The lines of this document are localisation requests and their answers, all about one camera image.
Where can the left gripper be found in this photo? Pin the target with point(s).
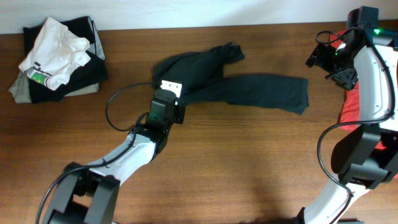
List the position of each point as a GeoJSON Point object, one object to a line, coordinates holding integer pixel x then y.
{"type": "Point", "coordinates": [180, 112]}

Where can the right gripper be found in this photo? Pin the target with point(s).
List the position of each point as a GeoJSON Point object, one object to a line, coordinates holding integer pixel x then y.
{"type": "Point", "coordinates": [346, 81]}

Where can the dark green t-shirt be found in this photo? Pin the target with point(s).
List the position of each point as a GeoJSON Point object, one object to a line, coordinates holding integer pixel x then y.
{"type": "Point", "coordinates": [202, 77]}

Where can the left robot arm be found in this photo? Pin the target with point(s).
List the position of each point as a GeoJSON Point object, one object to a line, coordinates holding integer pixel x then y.
{"type": "Point", "coordinates": [88, 194]}

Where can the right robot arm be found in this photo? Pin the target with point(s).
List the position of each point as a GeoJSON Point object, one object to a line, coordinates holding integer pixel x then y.
{"type": "Point", "coordinates": [366, 157]}

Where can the red t-shirt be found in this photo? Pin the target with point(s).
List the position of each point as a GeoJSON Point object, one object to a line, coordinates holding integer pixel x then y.
{"type": "Point", "coordinates": [351, 106]}

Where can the white printed t-shirt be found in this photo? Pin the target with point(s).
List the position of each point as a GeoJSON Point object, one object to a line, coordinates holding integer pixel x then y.
{"type": "Point", "coordinates": [56, 54]}

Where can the grey folded garment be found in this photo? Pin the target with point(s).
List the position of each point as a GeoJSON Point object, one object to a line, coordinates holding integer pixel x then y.
{"type": "Point", "coordinates": [20, 89]}

